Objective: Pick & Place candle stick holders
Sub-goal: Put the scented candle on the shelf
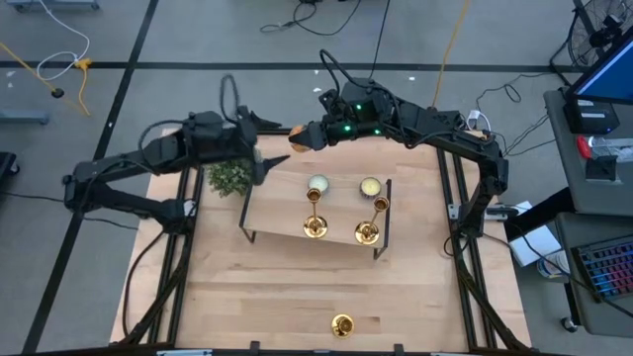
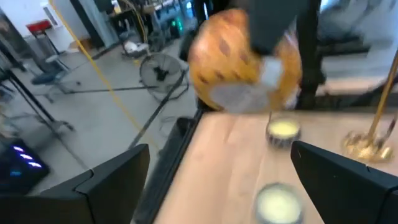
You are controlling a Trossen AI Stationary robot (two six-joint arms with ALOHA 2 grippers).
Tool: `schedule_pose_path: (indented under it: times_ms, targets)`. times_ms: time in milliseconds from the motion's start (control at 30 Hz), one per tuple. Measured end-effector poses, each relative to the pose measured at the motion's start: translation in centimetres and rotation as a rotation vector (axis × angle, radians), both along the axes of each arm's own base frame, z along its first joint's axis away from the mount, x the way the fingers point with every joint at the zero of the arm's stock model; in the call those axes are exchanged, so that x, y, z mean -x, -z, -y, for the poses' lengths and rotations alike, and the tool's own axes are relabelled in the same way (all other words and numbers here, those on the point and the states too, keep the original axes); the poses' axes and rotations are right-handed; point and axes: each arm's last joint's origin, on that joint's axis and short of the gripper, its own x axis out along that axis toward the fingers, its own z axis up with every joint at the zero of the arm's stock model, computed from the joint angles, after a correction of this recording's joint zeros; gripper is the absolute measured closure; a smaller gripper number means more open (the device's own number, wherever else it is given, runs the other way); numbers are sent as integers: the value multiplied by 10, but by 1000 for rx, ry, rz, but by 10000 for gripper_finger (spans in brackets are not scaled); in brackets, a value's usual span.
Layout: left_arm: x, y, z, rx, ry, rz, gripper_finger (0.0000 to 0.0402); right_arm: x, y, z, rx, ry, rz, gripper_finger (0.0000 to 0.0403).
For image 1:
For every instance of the short brass candlestick holder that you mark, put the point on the short brass candlestick holder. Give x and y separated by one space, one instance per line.
342 326

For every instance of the blue-lit computer monitor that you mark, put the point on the blue-lit computer monitor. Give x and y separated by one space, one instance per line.
613 74

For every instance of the black floor fan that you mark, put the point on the black floor fan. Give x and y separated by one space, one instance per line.
583 44

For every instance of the grey rolling cart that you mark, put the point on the grey rolling cart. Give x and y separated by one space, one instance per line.
569 237

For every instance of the black desk printer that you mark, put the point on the black desk printer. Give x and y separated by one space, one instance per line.
591 118

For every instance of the small black desk box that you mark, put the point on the small black desk box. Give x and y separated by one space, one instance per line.
601 168

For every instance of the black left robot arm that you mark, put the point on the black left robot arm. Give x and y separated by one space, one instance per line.
118 165

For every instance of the clear plastic bag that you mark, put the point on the clear plastic bag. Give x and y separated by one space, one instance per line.
613 147

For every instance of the medium brass candlestick holder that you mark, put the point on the medium brass candlestick holder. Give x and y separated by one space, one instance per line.
367 232

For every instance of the wooden riser shelf black legs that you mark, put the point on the wooden riser shelf black legs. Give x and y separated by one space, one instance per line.
277 212

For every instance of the grey desk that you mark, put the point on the grey desk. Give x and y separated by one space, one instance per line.
569 168

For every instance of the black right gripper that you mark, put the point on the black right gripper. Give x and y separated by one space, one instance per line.
361 118

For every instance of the white power adapter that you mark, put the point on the white power adapter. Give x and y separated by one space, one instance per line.
475 117

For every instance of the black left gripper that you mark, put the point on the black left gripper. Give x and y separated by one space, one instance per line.
217 138

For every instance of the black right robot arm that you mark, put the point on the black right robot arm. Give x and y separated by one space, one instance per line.
445 131

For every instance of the grey floor bar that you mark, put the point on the grey floor bar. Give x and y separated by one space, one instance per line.
25 117

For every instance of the yellow-green tealight candle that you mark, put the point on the yellow-green tealight candle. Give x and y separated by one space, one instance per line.
370 186

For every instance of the blue white round tub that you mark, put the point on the blue white round tub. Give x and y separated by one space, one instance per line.
549 267

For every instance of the rainbow backlit keyboard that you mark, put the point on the rainbow backlit keyboard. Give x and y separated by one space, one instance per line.
610 269

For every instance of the tall brass candlestick holder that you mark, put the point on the tall brass candlestick holder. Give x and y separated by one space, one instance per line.
315 226

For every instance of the white paper box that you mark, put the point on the white paper box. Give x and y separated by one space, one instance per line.
536 242

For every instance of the grey cart base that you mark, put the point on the grey cart base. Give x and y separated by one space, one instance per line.
49 5

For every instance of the black diagonal bar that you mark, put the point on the black diagonal bar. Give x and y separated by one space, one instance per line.
541 213

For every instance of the black floor object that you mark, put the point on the black floor object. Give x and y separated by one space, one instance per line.
6 165

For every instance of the green potted plant black pot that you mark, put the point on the green potted plant black pot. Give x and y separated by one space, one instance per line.
227 178

